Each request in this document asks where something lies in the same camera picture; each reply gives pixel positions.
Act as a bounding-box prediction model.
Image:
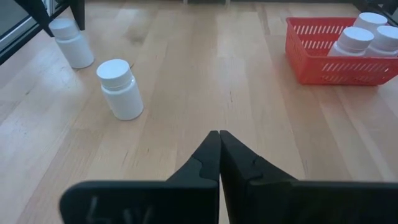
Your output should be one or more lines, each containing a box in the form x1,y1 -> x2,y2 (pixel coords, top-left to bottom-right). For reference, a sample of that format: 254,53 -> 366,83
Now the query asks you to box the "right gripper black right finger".
219,129 -> 398,224

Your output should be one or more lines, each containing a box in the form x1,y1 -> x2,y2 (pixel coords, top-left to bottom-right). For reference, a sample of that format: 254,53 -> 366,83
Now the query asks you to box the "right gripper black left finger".
58,130 -> 221,224

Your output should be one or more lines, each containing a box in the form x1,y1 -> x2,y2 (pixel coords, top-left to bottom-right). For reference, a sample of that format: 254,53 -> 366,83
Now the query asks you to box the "white pill bottle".
96,58 -> 144,121
49,17 -> 95,70
363,25 -> 398,58
326,26 -> 375,57
353,11 -> 389,32

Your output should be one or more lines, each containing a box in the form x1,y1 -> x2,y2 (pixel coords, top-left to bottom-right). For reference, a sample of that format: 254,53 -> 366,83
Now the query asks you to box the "red plastic mesh basket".
285,16 -> 398,86

